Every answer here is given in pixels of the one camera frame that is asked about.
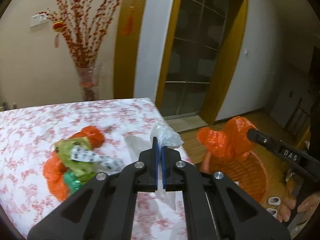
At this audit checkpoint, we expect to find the red berry branch bouquet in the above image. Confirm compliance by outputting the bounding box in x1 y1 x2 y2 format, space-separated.
40 0 121 69

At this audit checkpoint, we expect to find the orange plastic trash basket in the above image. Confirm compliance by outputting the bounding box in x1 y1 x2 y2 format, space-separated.
200 152 269 205

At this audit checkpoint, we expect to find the floral pink white tablecloth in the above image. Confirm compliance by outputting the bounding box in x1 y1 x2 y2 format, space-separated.
0 97 196 240

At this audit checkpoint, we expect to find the green plastic bag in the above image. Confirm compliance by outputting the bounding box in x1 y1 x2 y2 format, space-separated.
63 170 84 195

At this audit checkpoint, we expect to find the white slipper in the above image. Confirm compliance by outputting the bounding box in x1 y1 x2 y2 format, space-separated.
266 207 278 218
267 196 281 206

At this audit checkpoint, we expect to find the orange plastic bag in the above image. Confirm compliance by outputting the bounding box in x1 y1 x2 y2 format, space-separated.
196 116 256 162
43 126 105 201

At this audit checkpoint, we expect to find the clear plastic bag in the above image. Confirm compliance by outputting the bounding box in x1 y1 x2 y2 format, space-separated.
150 121 183 149

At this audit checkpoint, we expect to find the white printed plastic bag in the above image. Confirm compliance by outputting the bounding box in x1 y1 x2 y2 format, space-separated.
70 145 125 174

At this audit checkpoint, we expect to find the glass sliding door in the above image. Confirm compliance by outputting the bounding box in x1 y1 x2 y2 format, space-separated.
159 0 231 118

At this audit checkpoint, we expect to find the white wall switch panel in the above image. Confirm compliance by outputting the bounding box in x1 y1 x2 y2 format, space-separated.
30 13 49 28

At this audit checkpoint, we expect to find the clear glass vase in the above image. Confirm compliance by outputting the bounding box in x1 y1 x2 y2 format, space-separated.
77 64 103 101

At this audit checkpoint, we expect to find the yellow green printed bag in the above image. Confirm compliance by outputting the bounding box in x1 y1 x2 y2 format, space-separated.
54 137 96 181

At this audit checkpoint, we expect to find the wooden chair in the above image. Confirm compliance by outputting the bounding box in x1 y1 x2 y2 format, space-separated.
284 97 310 141

